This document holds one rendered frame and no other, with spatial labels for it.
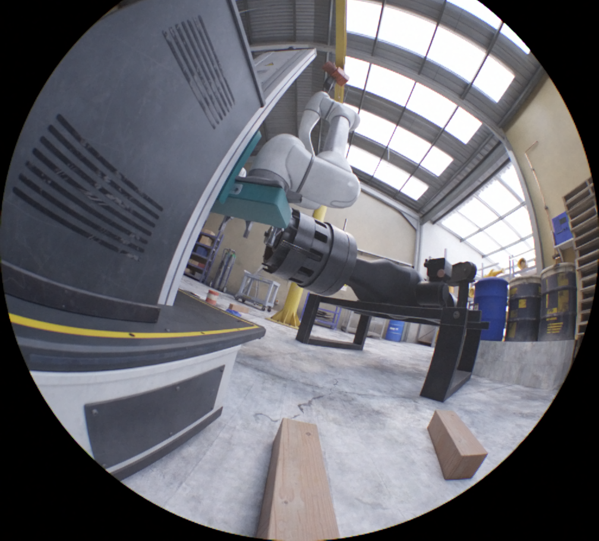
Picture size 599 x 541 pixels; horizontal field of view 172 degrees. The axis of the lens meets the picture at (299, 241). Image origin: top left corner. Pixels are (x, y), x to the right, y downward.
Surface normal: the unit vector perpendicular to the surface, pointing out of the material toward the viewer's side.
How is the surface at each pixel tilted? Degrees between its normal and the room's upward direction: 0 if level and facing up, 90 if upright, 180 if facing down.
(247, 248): 90
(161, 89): 90
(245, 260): 90
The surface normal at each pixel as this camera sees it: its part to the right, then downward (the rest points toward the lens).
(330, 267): 0.27, 0.22
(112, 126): 0.95, 0.23
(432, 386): -0.81, -0.40
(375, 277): 0.11, -0.29
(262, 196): -0.12, -0.35
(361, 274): 0.35, -0.19
